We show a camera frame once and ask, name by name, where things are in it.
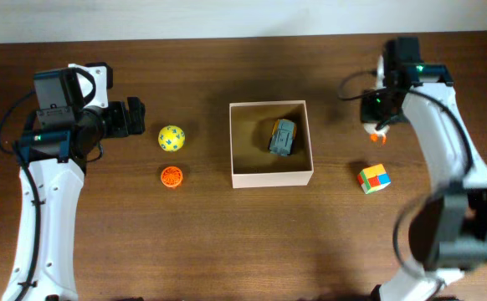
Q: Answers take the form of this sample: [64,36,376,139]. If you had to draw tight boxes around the white duck toy pink hat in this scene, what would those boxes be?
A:
[362,123,390,145]

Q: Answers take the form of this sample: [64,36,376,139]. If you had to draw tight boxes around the beige open cardboard box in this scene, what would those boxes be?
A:
[228,100,314,188]

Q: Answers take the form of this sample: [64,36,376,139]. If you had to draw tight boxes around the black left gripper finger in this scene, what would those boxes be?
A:
[127,97,146,114]
[127,115,146,135]

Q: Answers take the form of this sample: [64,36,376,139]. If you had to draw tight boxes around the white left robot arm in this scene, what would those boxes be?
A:
[2,63,146,300]

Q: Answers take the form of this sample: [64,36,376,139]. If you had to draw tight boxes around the yellow ball blue letters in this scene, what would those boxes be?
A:
[157,125,186,152]

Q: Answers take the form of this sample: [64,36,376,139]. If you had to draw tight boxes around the multicolour puzzle cube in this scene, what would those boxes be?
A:
[357,164,391,194]

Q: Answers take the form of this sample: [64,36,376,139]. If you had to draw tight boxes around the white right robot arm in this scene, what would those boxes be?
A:
[361,37,487,301]

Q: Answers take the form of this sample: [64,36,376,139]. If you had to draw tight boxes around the yellow and grey toy truck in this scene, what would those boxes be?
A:
[269,119,297,156]

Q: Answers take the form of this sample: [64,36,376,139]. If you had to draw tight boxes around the orange lattice ball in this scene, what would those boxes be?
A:
[160,166,183,188]

